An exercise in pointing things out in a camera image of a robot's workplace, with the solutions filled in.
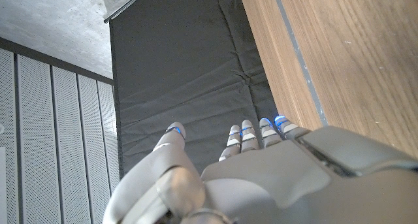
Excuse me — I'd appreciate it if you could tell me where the wooden table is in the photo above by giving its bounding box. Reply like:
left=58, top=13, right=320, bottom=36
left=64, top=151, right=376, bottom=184
left=270, top=0, right=329, bottom=127

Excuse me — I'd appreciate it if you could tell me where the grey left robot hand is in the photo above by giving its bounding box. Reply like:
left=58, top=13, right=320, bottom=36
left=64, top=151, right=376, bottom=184
left=103, top=115, right=418, bottom=224

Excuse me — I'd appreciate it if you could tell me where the black backdrop curtain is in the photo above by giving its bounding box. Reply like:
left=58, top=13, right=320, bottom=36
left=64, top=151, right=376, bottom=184
left=103, top=0, right=278, bottom=179

